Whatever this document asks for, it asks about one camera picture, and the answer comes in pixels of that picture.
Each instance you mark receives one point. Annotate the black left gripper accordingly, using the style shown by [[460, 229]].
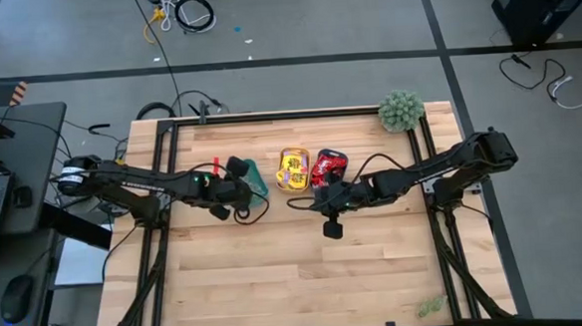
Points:
[[225, 191]]

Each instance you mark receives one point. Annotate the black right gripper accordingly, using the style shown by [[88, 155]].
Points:
[[337, 198]]

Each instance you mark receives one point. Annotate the green plastic bin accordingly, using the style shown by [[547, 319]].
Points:
[[258, 184]]

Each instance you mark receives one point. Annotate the red Skittles candy pack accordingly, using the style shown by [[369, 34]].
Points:
[[321, 174], [336, 160]]

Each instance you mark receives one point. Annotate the blue plastic bin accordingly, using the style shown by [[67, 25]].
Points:
[[319, 152]]

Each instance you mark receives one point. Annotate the yellow plastic bin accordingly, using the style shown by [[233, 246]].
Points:
[[291, 149]]

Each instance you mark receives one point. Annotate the green candy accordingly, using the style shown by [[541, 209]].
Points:
[[423, 308], [437, 302]]

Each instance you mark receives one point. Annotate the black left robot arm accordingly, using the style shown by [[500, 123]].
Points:
[[137, 183]]

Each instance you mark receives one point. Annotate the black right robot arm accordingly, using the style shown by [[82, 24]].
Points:
[[421, 173]]

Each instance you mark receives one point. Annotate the green plant in white pot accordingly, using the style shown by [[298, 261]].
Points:
[[400, 111]]

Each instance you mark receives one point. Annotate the black desk crossbar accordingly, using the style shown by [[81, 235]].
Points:
[[75, 226]]

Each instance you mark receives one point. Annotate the white board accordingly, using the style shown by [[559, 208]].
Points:
[[79, 264]]

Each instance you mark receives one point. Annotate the black desk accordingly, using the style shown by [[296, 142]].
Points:
[[35, 146]]

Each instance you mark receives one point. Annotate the grey desk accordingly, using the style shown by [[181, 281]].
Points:
[[31, 256]]

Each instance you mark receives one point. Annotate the small black puck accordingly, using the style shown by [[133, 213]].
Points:
[[22, 196]]

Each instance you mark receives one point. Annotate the black computer mouse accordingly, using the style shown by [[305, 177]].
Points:
[[16, 297]]

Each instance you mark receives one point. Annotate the black cabinet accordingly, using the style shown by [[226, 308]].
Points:
[[542, 5]]

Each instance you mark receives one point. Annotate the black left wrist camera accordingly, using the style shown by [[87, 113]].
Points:
[[220, 212]]

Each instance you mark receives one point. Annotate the black aluminium table frame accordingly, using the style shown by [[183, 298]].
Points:
[[268, 116]]

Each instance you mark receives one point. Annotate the orange black striped post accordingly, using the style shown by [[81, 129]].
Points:
[[18, 93]]

